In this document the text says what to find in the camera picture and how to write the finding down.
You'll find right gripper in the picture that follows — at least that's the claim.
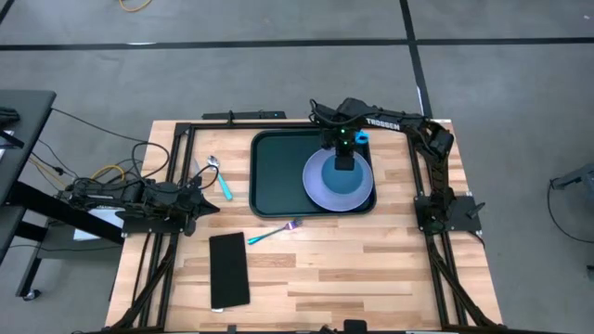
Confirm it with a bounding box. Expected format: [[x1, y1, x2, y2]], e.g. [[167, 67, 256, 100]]
[[329, 125, 356, 172]]

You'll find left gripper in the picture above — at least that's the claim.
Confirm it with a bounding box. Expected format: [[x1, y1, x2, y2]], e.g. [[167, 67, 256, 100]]
[[178, 183, 221, 238]]

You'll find blue bowl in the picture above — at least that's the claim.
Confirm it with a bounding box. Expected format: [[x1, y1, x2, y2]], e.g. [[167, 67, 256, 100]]
[[320, 154, 366, 196]]

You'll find spoon with teal handle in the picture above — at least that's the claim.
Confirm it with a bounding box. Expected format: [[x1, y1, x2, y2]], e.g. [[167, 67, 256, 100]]
[[206, 155, 234, 202]]

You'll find dark green tray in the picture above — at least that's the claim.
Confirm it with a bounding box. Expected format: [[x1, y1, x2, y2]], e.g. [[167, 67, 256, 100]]
[[249, 128, 378, 219]]

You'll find fork with teal handle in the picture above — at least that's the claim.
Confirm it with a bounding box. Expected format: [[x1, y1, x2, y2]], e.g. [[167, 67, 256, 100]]
[[246, 218, 304, 246]]

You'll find black napkin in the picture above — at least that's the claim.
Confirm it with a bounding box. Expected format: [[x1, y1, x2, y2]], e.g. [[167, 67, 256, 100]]
[[208, 231, 252, 312]]

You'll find purple plate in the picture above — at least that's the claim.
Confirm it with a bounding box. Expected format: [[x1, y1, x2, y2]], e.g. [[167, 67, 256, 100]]
[[302, 148, 375, 213]]

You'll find black bar with blue light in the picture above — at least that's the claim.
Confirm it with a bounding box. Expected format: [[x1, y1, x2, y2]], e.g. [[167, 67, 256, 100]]
[[201, 109, 288, 122]]

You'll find white paper sheet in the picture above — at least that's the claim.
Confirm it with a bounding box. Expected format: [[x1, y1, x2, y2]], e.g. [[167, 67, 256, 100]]
[[72, 207, 125, 242]]

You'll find black side desk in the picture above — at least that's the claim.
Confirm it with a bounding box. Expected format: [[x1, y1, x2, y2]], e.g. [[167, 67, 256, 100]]
[[0, 89, 125, 302]]

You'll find black device on desk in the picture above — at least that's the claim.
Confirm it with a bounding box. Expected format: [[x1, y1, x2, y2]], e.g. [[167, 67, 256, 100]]
[[0, 106, 22, 125]]

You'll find grey furniture leg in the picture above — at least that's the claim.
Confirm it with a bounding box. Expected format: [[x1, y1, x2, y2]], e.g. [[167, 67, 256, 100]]
[[549, 161, 594, 196]]

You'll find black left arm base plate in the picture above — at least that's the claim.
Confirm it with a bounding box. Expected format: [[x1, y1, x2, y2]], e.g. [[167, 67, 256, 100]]
[[121, 215, 187, 235]]

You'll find black aluminium table frame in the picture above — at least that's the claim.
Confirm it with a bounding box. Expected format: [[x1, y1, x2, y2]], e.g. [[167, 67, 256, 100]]
[[109, 121, 505, 332]]

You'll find yellow cable by desk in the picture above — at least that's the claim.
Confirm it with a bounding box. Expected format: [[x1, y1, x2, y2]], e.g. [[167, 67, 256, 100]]
[[27, 155, 127, 189]]

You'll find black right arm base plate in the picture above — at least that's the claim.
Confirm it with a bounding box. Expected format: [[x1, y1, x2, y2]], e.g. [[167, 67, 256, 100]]
[[414, 194, 483, 234]]

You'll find long black floor cable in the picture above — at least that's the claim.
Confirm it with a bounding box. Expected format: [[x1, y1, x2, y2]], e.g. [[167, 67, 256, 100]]
[[50, 107, 149, 144]]

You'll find curved black floor cable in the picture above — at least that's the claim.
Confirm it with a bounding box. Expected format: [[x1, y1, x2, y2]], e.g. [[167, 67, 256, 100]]
[[546, 178, 594, 245]]

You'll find yellow floor cable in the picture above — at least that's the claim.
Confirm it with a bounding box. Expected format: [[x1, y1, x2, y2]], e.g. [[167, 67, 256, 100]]
[[118, 0, 154, 14]]

